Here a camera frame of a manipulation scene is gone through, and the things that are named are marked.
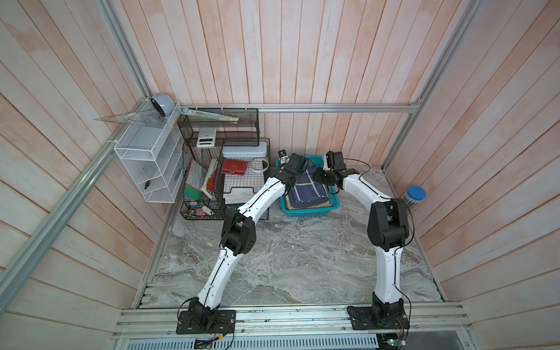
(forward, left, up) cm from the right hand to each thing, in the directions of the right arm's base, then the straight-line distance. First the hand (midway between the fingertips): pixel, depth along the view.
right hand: (314, 173), depth 102 cm
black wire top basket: (+18, +33, +13) cm, 40 cm away
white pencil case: (+4, +32, +11) cm, 34 cm away
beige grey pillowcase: (-16, +11, -6) cm, 20 cm away
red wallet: (-7, +35, +11) cm, 38 cm away
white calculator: (+8, +50, +15) cm, 53 cm away
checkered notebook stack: (-17, +33, +9) cm, 38 cm away
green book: (-9, +58, -3) cm, 59 cm away
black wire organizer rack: (-3, +47, -1) cm, 48 cm away
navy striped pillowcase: (-7, +4, -5) cm, 9 cm away
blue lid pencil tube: (-18, -37, +7) cm, 42 cm away
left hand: (-4, +10, +3) cm, 11 cm away
